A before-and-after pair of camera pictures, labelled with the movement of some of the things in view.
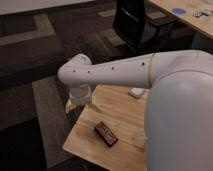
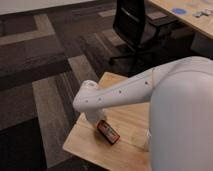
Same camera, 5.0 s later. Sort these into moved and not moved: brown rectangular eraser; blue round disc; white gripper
Moved: white gripper
Not moved: brown rectangular eraser; blue round disc
